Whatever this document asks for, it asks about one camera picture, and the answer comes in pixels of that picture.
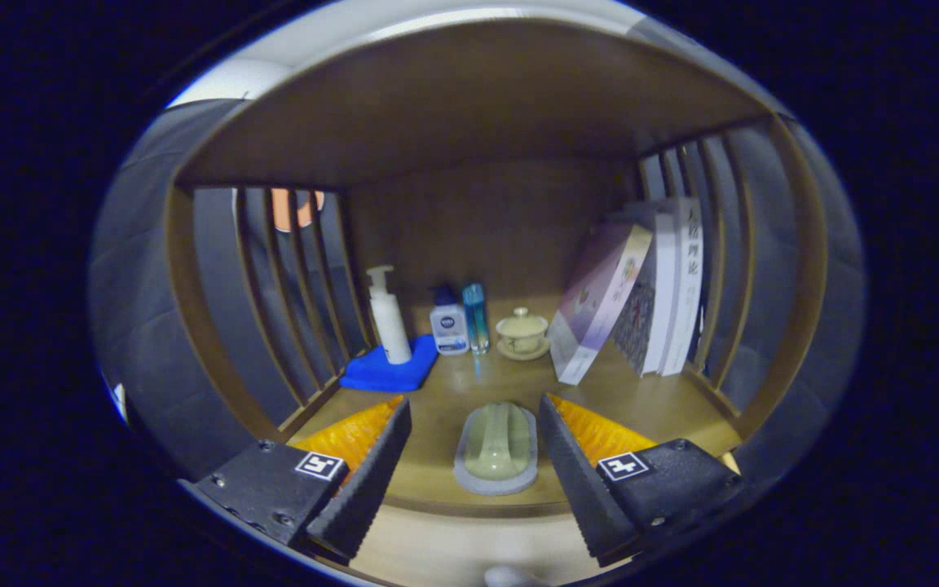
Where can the white bottle with dark cap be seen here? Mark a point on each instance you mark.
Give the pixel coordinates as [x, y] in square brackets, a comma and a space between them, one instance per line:
[449, 330]

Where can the purple and white book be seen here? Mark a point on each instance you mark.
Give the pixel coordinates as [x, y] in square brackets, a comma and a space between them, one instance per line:
[600, 302]

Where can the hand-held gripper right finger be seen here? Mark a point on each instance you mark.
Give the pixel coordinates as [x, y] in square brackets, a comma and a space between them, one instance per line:
[588, 489]

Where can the blue folded cloth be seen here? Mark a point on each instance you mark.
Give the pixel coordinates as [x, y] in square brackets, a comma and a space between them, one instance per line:
[380, 375]

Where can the slim teal bottle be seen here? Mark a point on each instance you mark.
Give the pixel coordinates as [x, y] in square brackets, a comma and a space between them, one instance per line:
[476, 318]

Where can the white book with black title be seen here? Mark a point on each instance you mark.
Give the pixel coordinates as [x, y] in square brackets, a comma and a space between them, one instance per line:
[685, 285]

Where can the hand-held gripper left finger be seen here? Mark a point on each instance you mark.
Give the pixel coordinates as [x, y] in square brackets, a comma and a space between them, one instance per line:
[368, 489]

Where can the beige lidded tea cup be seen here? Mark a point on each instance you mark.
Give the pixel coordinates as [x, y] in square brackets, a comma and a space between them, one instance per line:
[522, 330]

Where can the wooden countertop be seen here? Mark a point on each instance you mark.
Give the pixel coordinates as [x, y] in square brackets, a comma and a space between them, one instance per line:
[437, 391]

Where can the white book with patterned cover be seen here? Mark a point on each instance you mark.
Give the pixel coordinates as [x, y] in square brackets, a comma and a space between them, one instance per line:
[657, 302]

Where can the beige saucer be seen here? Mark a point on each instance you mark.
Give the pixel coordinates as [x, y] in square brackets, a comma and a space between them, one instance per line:
[522, 356]

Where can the brown wooden cabinet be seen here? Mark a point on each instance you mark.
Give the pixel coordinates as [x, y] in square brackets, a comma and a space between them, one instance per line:
[478, 98]

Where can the white panel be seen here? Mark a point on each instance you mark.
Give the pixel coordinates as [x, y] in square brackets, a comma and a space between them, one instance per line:
[121, 403]

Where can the white pump bottle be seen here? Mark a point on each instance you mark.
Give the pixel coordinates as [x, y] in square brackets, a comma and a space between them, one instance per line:
[392, 326]

